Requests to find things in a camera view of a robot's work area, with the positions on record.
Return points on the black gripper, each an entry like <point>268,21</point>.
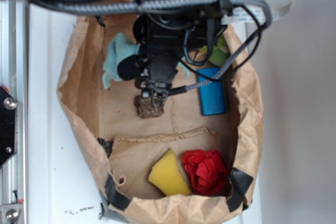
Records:
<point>164,42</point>

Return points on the light blue terry cloth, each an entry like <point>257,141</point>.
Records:
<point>118,49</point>

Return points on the red crumpled cloth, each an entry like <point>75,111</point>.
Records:
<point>206,171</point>

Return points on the green plush toy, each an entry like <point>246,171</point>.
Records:
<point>219,54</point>

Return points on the brown rough stone chunk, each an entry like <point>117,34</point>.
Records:
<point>146,109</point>

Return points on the blue rectangular block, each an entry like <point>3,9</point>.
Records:
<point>211,95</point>

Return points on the brown paper bag tray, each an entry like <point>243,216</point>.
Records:
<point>120,147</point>

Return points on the yellow sponge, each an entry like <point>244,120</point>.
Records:
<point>166,176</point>

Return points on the white plastic bin lid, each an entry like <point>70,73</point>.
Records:
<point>60,186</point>

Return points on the aluminium frame rail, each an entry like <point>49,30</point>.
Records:
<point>14,75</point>

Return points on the black metal bracket plate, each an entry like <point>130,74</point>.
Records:
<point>7,126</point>

